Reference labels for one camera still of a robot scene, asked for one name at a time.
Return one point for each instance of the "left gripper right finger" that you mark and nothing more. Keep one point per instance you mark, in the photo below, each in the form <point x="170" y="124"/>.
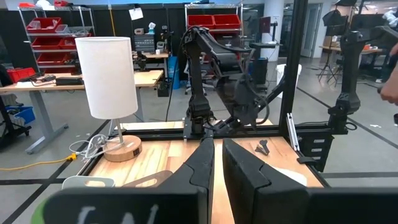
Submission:
<point x="239" y="186"/>

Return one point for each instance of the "person's hand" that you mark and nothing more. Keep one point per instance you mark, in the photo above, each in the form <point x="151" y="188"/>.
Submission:
<point x="390" y="93"/>

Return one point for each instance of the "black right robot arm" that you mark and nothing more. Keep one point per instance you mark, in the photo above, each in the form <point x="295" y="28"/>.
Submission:
<point x="196" y="77"/>

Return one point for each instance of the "black desk device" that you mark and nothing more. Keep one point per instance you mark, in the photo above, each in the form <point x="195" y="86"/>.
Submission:
<point x="70" y="81"/>

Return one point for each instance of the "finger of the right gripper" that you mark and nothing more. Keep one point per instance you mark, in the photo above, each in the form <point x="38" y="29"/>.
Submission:
<point x="240" y="126"/>
<point x="223" y="127"/>

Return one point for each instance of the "wooden desk grey legs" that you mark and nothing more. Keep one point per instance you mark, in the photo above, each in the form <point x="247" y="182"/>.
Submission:
<point x="146" y="77"/>

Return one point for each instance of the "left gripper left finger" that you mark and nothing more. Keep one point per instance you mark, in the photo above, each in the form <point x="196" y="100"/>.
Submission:
<point x="205" y="174"/>

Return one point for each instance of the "white shade table lamp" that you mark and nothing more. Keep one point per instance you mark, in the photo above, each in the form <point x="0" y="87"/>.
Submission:
<point x="105" y="77"/>

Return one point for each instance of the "blue barrel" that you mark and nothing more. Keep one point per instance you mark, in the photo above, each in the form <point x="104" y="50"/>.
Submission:
<point x="173" y="71"/>

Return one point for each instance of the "white paper sheet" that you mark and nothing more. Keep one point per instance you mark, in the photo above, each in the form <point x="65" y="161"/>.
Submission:
<point x="136" y="14"/>

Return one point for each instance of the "grey parts drawer cabinet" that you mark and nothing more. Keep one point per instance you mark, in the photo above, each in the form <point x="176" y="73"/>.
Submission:
<point x="144" y="43"/>

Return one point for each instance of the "blue storage bin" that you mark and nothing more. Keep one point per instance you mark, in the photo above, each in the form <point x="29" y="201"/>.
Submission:
<point x="25" y="115"/>

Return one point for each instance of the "black frame post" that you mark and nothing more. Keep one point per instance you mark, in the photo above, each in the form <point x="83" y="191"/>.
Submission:
<point x="293" y="62"/>

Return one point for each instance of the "black computer cart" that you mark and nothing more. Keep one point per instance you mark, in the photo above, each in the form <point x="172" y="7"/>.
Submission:
<point x="259" y="68"/>

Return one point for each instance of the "red storage bin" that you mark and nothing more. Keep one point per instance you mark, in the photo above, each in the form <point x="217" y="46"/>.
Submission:
<point x="200" y="21"/>
<point x="49" y="58"/>
<point x="46" y="21"/>
<point x="43" y="43"/>
<point x="20" y="74"/>
<point x="227" y="21"/>

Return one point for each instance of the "black softbox light stand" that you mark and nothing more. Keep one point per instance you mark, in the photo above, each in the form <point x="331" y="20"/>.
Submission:
<point x="334" y="18"/>

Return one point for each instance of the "silver metal bar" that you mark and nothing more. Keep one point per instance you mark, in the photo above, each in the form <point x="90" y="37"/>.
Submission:
<point x="293" y="133"/>

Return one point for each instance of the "white waste bin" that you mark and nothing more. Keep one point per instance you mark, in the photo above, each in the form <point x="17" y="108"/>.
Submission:
<point x="280" y="74"/>

